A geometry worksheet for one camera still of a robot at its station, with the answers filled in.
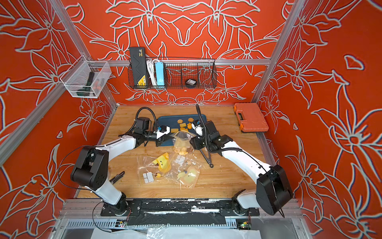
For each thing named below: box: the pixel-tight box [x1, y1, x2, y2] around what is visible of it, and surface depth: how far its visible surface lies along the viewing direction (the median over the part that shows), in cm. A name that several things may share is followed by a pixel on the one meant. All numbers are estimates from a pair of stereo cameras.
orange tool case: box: [233, 102, 270, 133], surface depth 108 cm
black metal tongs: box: [199, 149, 214, 168], surface depth 90 cm
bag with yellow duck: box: [137, 152, 173, 186], surface depth 87 cm
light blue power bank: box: [155, 61, 165, 86], surface depth 91 cm
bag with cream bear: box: [172, 130, 196, 156], surface depth 91 cm
